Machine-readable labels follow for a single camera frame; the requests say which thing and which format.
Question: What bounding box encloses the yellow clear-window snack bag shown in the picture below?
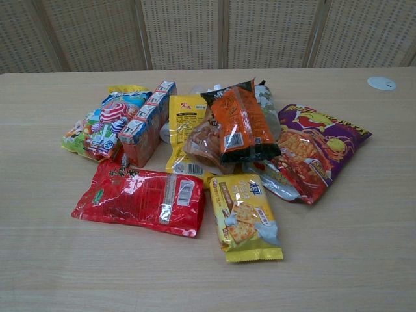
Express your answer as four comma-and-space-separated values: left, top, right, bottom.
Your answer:
164, 94, 225, 190

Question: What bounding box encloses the orange and black snack bag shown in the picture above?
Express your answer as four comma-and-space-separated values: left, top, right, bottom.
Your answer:
200, 77, 282, 168

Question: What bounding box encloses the silver foil snack bag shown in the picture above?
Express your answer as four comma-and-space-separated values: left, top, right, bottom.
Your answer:
242, 158, 302, 200

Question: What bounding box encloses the white green-print snack bag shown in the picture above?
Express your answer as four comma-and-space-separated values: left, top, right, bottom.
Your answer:
254, 83, 281, 142

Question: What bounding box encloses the red snack bag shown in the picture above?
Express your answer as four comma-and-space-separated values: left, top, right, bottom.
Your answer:
71, 159, 207, 238

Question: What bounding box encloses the purple chips bag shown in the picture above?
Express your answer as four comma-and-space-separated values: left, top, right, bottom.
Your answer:
268, 103, 372, 205

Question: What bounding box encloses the orange drink carton multipack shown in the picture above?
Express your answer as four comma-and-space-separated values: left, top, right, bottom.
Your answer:
118, 80, 178, 168

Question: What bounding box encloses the yellow cracker packet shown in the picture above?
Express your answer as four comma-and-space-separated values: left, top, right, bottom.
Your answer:
208, 173, 284, 263

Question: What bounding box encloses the colourful lollipop candy bag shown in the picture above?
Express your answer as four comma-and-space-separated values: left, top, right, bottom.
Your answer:
61, 84, 153, 163

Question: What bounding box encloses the beige perforated folding screen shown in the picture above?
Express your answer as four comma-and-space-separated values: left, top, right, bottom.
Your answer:
0, 0, 416, 75

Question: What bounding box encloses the round grey table grommet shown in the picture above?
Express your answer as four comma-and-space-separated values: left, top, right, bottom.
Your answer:
367, 76, 398, 91

